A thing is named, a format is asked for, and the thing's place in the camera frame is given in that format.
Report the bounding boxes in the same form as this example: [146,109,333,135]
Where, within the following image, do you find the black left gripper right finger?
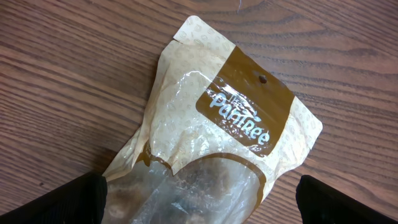
[295,175,397,224]

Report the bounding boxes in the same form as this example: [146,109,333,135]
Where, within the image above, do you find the brown labelled food package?
[103,16,323,223]

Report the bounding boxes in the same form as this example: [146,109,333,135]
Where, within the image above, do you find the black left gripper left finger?
[1,172,108,224]

